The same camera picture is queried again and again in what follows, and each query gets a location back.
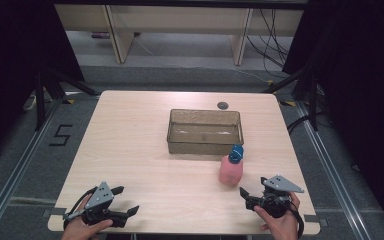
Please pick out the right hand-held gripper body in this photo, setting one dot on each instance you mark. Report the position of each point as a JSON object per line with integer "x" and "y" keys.
{"x": 273, "y": 200}

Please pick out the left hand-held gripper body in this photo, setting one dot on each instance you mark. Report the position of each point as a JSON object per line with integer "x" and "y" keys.
{"x": 100, "y": 197}

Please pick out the pink bottle with blue cap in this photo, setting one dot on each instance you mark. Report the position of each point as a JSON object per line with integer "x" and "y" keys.
{"x": 230, "y": 170}

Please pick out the clear plastic box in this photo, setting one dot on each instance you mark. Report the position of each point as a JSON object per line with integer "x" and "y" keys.
{"x": 205, "y": 143}

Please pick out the person's right hand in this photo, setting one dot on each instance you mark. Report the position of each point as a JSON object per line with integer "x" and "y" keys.
{"x": 281, "y": 226}

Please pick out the person's left hand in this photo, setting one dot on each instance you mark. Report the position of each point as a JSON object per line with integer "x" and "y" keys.
{"x": 80, "y": 228}

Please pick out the grey tape strip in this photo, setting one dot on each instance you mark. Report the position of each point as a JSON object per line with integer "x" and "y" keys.
{"x": 54, "y": 211}
{"x": 314, "y": 219}

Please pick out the grey round table grommet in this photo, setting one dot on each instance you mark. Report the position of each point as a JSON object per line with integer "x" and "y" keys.
{"x": 222, "y": 105}

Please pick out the black metal stand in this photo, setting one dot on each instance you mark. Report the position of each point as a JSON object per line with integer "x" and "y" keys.
{"x": 40, "y": 100}
{"x": 312, "y": 100}

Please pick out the black curtain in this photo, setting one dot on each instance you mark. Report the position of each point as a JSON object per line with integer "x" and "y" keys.
{"x": 363, "y": 83}
{"x": 10, "y": 66}

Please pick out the beige wooden bench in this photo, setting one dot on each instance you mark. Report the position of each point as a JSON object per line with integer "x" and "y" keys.
{"x": 120, "y": 36}

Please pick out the small dark flat object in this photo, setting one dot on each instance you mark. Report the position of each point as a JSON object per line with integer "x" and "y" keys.
{"x": 100, "y": 35}

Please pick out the metal floor rail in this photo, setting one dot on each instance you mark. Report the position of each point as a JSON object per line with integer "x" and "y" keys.
{"x": 16, "y": 170}
{"x": 330, "y": 173}

